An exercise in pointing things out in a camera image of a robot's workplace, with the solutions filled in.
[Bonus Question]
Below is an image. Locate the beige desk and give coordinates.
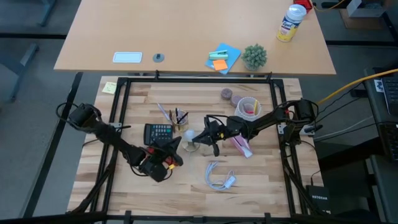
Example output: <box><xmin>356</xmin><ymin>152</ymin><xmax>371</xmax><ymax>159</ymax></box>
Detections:
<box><xmin>53</xmin><ymin>0</ymin><xmax>337</xmax><ymax>76</ymax></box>

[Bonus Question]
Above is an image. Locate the lavender pen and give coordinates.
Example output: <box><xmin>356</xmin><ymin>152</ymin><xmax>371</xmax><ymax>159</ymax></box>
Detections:
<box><xmin>157</xmin><ymin>102</ymin><xmax>172</xmax><ymax>122</ymax></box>

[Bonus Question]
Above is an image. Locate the yellow sticky note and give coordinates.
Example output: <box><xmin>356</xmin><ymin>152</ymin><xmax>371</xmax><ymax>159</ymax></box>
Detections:
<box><xmin>101</xmin><ymin>81</ymin><xmax>118</xmax><ymax>95</ymax></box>

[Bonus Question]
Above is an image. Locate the black laptop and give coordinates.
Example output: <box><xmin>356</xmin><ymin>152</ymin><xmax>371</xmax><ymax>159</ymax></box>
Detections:
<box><xmin>374</xmin><ymin>76</ymin><xmax>398</xmax><ymax>116</ymax></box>

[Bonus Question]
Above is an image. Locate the green stapler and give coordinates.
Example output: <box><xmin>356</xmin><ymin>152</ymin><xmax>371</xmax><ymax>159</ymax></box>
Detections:
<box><xmin>208</xmin><ymin>49</ymin><xmax>229</xmax><ymax>61</ymax></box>

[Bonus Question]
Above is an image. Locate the cardboard box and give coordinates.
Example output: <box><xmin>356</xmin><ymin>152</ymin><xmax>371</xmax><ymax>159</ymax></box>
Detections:
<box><xmin>339</xmin><ymin>0</ymin><xmax>389</xmax><ymax>30</ymax></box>

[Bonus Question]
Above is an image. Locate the red object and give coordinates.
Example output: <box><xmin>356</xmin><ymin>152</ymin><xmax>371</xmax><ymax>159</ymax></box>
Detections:
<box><xmin>294</xmin><ymin>0</ymin><xmax>313</xmax><ymax>13</ymax></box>

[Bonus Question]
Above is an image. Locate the yellow cable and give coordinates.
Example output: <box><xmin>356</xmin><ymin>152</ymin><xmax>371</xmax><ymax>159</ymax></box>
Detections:
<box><xmin>317</xmin><ymin>68</ymin><xmax>398</xmax><ymax>105</ymax></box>

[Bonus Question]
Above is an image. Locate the black calculator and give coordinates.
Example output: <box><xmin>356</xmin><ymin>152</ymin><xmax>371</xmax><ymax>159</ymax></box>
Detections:
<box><xmin>143</xmin><ymin>123</ymin><xmax>174</xmax><ymax>146</ymax></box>

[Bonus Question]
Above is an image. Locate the small potted green plant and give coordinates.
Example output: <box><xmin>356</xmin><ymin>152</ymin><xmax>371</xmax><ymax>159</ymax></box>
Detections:
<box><xmin>241</xmin><ymin>43</ymin><xmax>268</xmax><ymax>72</ymax></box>

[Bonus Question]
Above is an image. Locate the black Netgear router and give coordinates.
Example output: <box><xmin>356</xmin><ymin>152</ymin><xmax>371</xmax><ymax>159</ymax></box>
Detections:
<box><xmin>305</xmin><ymin>185</ymin><xmax>331</xmax><ymax>215</ymax></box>

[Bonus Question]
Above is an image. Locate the blue notebook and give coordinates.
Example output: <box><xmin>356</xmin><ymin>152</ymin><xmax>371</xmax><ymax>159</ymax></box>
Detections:
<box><xmin>204</xmin><ymin>42</ymin><xmax>242</xmax><ymax>75</ymax></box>

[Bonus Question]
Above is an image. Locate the pink box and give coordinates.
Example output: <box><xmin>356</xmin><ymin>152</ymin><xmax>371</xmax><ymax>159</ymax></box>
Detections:
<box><xmin>229</xmin><ymin>135</ymin><xmax>254</xmax><ymax>159</ymax></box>

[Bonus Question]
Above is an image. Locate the gold wire pen holder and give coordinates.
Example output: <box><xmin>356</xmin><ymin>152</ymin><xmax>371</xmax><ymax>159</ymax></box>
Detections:
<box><xmin>170</xmin><ymin>109</ymin><xmax>190</xmax><ymax>134</ymax></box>

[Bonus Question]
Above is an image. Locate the orange sticky note pad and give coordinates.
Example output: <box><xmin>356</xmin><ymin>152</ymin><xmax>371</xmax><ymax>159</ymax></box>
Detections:
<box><xmin>212</xmin><ymin>59</ymin><xmax>229</xmax><ymax>71</ymax></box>

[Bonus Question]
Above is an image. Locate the white charger cable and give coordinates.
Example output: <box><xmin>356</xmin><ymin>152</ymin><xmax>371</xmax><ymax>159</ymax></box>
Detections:
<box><xmin>204</xmin><ymin>161</ymin><xmax>238</xmax><ymax>191</ymax></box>

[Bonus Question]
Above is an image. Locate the black metal table frame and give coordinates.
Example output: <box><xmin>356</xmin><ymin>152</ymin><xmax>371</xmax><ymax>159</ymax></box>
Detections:
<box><xmin>67</xmin><ymin>70</ymin><xmax>330</xmax><ymax>224</ymax></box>

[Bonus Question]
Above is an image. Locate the white lightbulb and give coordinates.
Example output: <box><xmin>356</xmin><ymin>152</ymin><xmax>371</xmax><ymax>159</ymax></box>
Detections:
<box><xmin>182</xmin><ymin>129</ymin><xmax>197</xmax><ymax>144</ymax></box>

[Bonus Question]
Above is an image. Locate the white rectangular card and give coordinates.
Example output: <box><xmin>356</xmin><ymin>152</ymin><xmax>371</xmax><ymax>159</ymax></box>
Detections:
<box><xmin>112</xmin><ymin>51</ymin><xmax>143</xmax><ymax>64</ymax></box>

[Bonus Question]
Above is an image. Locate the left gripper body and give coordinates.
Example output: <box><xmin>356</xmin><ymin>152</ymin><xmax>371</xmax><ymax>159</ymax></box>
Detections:
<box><xmin>144</xmin><ymin>144</ymin><xmax>175</xmax><ymax>166</ymax></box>

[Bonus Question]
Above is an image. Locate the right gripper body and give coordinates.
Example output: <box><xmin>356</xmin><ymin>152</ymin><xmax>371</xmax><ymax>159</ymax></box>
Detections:
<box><xmin>204</xmin><ymin>115</ymin><xmax>233</xmax><ymax>144</ymax></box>

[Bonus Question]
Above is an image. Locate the Lysol wipes canister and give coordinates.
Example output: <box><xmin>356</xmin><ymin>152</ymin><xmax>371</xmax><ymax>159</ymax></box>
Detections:
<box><xmin>275</xmin><ymin>4</ymin><xmax>307</xmax><ymax>43</ymax></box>

